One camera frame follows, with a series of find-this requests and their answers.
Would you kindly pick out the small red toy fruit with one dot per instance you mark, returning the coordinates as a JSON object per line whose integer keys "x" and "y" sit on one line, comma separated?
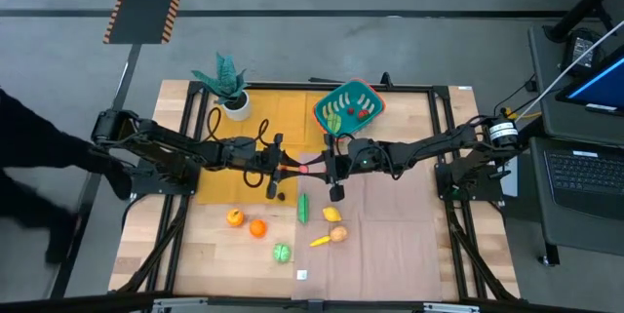
{"x": 363, "y": 114}

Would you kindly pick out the white foam cube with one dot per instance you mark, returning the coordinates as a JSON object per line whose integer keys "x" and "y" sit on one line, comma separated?
{"x": 301, "y": 274}

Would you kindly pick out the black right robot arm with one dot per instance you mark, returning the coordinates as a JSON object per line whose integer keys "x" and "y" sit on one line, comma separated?
{"x": 439, "y": 142}

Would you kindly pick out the yellow toy lemon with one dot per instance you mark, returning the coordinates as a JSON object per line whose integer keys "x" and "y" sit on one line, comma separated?
{"x": 332, "y": 214}

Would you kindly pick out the black power adapter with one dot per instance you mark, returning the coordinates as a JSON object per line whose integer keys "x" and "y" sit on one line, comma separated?
{"x": 580, "y": 52}

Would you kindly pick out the green toy pea pod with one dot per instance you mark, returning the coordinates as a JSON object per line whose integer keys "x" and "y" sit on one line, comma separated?
{"x": 303, "y": 208}

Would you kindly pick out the green toy leaf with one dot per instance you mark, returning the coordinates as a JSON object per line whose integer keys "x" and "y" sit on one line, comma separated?
{"x": 334, "y": 122}

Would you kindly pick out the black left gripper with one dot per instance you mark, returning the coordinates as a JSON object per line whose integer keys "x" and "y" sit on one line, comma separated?
{"x": 253, "y": 157}

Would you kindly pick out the orange toy pumpkin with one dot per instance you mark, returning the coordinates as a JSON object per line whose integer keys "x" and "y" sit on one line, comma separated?
{"x": 258, "y": 228}

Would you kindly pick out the pale pink cloth mat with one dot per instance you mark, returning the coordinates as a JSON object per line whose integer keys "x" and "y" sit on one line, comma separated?
{"x": 390, "y": 254}

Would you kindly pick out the teal basket with orange rim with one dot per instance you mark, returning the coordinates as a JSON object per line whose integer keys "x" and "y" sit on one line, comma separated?
{"x": 324, "y": 108}

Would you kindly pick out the yellow cloth mat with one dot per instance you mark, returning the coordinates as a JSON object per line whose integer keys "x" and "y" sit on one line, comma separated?
{"x": 283, "y": 113}

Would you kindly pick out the green plant in white pot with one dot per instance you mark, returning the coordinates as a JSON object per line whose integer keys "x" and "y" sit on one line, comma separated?
{"x": 226, "y": 81}

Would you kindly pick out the person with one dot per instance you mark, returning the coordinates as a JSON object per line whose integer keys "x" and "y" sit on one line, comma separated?
{"x": 29, "y": 137}

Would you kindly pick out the black metal table frame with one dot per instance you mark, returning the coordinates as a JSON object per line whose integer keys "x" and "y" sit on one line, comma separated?
{"x": 292, "y": 85}

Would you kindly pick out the white box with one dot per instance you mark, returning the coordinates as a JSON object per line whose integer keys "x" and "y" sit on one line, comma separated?
{"x": 511, "y": 183}

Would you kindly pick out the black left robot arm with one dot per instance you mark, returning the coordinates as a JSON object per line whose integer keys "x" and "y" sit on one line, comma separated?
{"x": 161, "y": 137}

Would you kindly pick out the yellow toy corn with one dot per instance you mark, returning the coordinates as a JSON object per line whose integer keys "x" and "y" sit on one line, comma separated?
{"x": 320, "y": 241}

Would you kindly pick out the black hazard-striped floor mat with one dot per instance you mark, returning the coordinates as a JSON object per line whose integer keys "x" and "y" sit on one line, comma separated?
{"x": 146, "y": 1}

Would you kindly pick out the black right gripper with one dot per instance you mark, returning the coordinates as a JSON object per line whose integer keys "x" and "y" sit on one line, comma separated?
{"x": 361, "y": 157}

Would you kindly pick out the black tablet blue screen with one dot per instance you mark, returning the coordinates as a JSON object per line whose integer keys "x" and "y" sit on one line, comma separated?
{"x": 599, "y": 84}

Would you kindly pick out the orange toy persimmon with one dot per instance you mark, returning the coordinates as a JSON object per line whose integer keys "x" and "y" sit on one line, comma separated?
{"x": 235, "y": 217}

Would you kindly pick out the tan toy potato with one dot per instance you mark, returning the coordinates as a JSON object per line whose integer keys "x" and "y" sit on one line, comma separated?
{"x": 339, "y": 233}

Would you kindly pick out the black equipment cart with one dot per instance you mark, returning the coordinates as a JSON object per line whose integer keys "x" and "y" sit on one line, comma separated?
{"x": 546, "y": 59}

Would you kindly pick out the black laptop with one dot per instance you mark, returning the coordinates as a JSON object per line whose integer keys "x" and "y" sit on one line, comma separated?
{"x": 580, "y": 176}

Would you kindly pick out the black stand pole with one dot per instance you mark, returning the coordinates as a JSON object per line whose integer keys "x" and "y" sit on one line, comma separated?
{"x": 585, "y": 6}

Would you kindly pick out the green toy cabbage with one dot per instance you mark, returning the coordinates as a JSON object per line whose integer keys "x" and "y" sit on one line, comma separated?
{"x": 282, "y": 252}

